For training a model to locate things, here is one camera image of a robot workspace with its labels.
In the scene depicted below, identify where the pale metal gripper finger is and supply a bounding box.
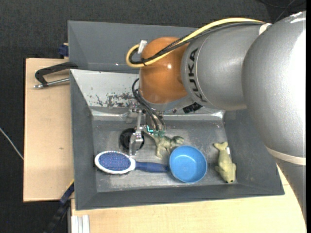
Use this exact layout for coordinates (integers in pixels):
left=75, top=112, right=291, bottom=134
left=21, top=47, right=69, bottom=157
left=129, top=132, right=138, bottom=156
left=136, top=128, right=145, bottom=149

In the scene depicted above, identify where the green toy dinosaur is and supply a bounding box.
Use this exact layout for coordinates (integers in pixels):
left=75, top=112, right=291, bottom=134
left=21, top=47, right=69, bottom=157
left=155, top=135, right=185, bottom=159

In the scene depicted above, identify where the blue and white hairbrush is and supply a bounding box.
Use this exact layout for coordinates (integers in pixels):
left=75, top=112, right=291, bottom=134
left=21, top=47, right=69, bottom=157
left=94, top=150, right=170, bottom=175

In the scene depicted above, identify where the grey metal bin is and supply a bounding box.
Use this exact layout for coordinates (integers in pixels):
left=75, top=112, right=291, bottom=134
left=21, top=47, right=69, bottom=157
left=67, top=20, right=285, bottom=211

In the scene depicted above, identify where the blue bowl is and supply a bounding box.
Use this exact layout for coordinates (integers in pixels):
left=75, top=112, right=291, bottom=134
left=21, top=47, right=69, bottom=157
left=169, top=145, right=208, bottom=184

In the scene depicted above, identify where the pale cardboard board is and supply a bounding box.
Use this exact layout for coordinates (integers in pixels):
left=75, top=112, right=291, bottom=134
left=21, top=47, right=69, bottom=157
left=23, top=58, right=75, bottom=202

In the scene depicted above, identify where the yellow-green toy dolphin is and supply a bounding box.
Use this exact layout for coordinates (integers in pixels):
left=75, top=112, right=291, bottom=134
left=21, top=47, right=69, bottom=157
left=213, top=141, right=237, bottom=184

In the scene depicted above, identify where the black ring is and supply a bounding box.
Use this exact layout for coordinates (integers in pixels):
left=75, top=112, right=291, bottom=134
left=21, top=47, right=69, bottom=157
left=119, top=128, right=145, bottom=153

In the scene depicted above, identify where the black cylinder on white bracket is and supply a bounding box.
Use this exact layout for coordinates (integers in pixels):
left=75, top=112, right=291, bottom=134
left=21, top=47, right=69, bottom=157
left=182, top=102, right=203, bottom=114

